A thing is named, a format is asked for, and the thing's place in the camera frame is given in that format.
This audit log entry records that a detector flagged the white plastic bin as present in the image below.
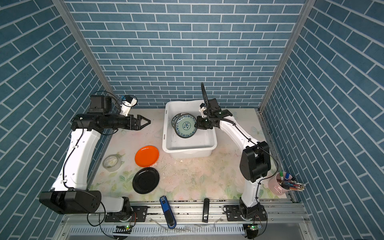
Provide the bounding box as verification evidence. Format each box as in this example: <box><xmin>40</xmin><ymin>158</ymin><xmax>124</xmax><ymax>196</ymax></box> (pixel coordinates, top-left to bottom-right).
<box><xmin>162</xmin><ymin>100</ymin><xmax>218</xmax><ymax>159</ymax></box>

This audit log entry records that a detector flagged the orange plastic plate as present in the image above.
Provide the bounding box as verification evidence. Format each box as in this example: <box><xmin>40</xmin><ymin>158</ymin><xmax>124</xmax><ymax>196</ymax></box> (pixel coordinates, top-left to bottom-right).
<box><xmin>135</xmin><ymin>146</ymin><xmax>160</xmax><ymax>168</ymax></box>

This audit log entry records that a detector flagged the green blue floral plate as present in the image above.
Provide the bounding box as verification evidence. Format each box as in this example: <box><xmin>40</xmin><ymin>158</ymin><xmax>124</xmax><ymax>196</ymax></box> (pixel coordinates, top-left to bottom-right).
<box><xmin>174</xmin><ymin>113</ymin><xmax>197</xmax><ymax>139</ymax></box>

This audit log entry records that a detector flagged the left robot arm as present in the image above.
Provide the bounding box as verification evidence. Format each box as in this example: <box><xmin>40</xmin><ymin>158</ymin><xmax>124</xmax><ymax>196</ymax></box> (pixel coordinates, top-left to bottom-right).
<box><xmin>39</xmin><ymin>95</ymin><xmax>151</xmax><ymax>220</ymax></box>

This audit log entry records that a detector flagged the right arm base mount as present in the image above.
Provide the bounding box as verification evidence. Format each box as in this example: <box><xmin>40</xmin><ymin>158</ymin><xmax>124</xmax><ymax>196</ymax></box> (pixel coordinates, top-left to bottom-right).
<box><xmin>223</xmin><ymin>204</ymin><xmax>268</xmax><ymax>222</ymax></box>

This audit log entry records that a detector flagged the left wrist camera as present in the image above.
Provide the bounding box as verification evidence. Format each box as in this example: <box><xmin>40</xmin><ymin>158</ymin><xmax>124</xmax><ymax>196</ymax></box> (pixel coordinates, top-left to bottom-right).
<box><xmin>120</xmin><ymin>95</ymin><xmax>138</xmax><ymax>117</ymax></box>

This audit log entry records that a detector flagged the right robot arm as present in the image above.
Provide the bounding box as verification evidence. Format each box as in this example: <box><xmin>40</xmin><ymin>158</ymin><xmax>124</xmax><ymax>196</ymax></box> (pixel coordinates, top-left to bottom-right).
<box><xmin>196</xmin><ymin>107</ymin><xmax>272</xmax><ymax>211</ymax></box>

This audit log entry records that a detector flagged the aluminium rail frame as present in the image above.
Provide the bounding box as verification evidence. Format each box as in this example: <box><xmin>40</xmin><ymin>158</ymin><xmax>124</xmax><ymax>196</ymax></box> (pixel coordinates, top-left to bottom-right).
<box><xmin>53</xmin><ymin>200</ymin><xmax>317</xmax><ymax>240</ymax></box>

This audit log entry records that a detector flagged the pink pen cup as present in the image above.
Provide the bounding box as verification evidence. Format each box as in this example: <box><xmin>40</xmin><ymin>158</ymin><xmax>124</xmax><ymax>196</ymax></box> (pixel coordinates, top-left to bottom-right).
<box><xmin>268</xmin><ymin>171</ymin><xmax>306</xmax><ymax>196</ymax></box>

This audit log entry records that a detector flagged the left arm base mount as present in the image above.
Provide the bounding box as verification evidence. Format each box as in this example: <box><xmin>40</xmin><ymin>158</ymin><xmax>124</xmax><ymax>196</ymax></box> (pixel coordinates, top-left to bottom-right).
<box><xmin>106</xmin><ymin>206</ymin><xmax>148</xmax><ymax>224</ymax></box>

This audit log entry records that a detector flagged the black handheld device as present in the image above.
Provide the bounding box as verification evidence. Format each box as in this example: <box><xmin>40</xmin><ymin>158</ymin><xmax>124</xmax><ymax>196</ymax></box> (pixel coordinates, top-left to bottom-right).
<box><xmin>202</xmin><ymin>198</ymin><xmax>210</xmax><ymax>223</ymax></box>

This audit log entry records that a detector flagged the blue handheld tool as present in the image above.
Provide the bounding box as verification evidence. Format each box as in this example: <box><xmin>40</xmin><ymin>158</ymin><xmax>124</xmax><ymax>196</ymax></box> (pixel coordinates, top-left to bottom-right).
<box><xmin>160</xmin><ymin>196</ymin><xmax>177</xmax><ymax>229</ymax></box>

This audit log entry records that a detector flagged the black plate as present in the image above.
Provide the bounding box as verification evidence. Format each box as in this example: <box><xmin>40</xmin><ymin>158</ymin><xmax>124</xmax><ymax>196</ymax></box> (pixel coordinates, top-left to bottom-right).
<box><xmin>133</xmin><ymin>167</ymin><xmax>160</xmax><ymax>195</ymax></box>

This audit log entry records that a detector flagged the green rimmed white plate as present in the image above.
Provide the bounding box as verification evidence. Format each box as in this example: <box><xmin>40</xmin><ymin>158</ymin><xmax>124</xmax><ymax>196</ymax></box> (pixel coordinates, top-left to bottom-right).
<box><xmin>171</xmin><ymin>113</ymin><xmax>186</xmax><ymax>128</ymax></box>

